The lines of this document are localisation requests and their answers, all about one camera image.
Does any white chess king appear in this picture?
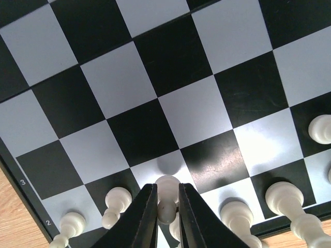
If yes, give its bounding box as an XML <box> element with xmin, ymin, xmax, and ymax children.
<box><xmin>265</xmin><ymin>181</ymin><xmax>330</xmax><ymax>247</ymax></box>

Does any white chess queen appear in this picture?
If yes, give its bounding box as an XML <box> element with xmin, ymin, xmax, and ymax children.
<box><xmin>220</xmin><ymin>201</ymin><xmax>263</xmax><ymax>248</ymax></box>

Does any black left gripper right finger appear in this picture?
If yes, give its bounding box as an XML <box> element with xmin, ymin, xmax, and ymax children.
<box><xmin>179</xmin><ymin>183</ymin><xmax>248</xmax><ymax>247</ymax></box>

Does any white pawn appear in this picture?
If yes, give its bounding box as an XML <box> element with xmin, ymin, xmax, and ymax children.
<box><xmin>155</xmin><ymin>175</ymin><xmax>180</xmax><ymax>224</ymax></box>
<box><xmin>49</xmin><ymin>212</ymin><xmax>86</xmax><ymax>248</ymax></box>

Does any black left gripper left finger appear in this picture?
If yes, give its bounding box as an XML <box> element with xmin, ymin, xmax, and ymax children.
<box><xmin>93</xmin><ymin>184</ymin><xmax>158</xmax><ymax>247</ymax></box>

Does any black and silver chessboard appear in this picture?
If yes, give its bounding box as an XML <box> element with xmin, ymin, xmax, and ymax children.
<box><xmin>1</xmin><ymin>1</ymin><xmax>330</xmax><ymax>247</ymax></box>

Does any white chess piece near board corner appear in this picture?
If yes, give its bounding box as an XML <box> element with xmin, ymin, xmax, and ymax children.
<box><xmin>101</xmin><ymin>187</ymin><xmax>132</xmax><ymax>229</ymax></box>

